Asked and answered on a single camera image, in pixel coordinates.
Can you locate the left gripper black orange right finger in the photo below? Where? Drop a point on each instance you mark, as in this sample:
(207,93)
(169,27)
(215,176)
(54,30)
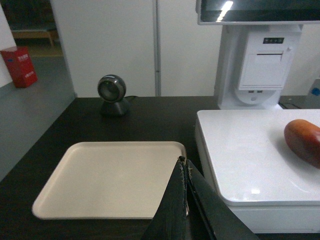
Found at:
(218,220)

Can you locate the left gripper black orange left finger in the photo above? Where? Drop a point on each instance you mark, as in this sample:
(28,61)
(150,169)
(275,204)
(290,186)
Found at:
(169,221)

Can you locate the dark red mango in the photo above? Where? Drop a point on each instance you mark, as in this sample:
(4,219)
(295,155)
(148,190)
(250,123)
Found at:
(303,138)

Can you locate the white checkout scale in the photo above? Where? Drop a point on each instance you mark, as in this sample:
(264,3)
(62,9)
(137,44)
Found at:
(245,158)

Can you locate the black checkout counter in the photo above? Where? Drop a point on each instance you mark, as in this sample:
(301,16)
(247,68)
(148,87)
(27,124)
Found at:
(150,119)

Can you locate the beige plastic tray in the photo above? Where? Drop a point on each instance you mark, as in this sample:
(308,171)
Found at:
(108,180)

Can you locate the round barcode scanner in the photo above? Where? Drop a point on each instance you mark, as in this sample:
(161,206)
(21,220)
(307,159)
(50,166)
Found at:
(112,89)

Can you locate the white blue label printer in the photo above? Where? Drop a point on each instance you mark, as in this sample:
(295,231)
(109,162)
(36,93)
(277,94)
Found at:
(312,99)

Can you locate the white partition panel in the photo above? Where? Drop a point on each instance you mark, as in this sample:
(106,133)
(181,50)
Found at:
(148,43)

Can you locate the white POS terminal stand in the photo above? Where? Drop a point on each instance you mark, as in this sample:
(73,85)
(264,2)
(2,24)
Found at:
(258,42)

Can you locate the wooden bench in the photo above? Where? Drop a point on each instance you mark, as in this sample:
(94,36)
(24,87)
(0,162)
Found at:
(35,31)

